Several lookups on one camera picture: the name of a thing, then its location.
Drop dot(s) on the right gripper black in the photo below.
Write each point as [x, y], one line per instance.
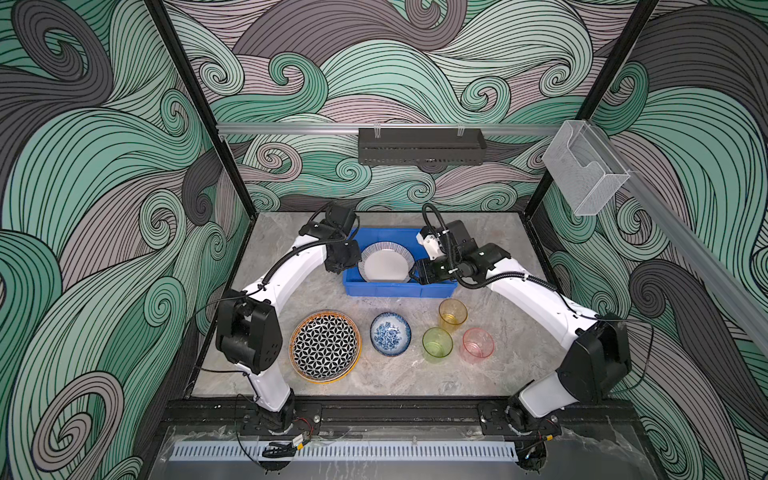
[426, 272]

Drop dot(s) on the white slotted cable duct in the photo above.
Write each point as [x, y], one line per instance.
[491, 451]

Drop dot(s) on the black striped white plate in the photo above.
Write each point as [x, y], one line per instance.
[386, 262]

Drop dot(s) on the yellow transparent cup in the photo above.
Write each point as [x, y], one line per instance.
[453, 314]

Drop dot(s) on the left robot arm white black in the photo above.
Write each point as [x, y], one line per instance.
[248, 333]

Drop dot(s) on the yellow rim patterned plate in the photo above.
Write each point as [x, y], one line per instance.
[325, 347]

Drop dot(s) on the aluminium wall rail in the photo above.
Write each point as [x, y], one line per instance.
[333, 128]
[716, 221]

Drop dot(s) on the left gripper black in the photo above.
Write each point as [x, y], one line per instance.
[355, 257]

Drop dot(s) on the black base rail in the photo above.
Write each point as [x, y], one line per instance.
[326, 414]

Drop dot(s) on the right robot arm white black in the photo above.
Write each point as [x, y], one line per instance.
[597, 351]

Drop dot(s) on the clear acrylic wall holder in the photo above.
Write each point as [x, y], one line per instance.
[587, 169]

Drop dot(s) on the green transparent cup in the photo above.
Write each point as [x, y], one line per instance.
[437, 344]

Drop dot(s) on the aluminium back wall rail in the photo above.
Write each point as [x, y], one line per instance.
[333, 128]

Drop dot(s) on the black wall tray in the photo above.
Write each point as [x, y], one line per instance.
[390, 146]

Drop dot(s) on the aluminium right wall rail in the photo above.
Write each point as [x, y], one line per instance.
[716, 221]

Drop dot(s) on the blue white floral bowl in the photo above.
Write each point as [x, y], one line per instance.
[390, 334]

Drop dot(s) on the pink transparent cup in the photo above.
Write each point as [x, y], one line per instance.
[477, 345]

